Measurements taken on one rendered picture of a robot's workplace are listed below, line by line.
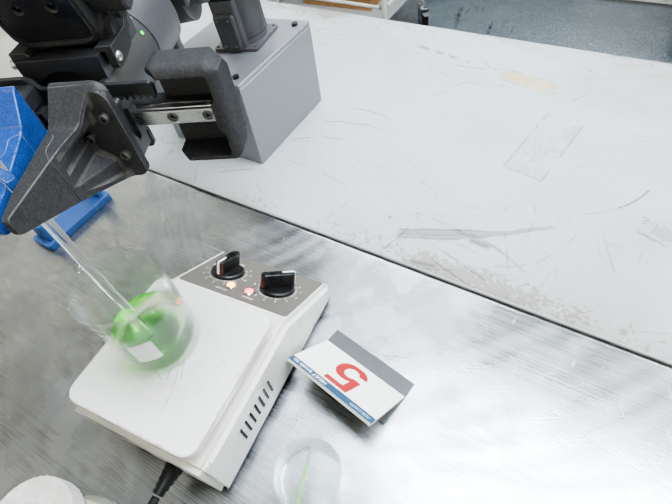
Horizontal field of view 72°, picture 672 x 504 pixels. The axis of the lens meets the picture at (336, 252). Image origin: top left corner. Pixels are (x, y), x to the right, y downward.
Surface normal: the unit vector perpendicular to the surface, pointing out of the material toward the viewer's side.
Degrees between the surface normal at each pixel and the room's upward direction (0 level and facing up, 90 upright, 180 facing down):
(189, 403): 0
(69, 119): 45
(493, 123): 0
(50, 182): 90
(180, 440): 0
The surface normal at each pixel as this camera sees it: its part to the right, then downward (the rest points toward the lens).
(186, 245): -0.11, -0.61
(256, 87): 0.86, 0.33
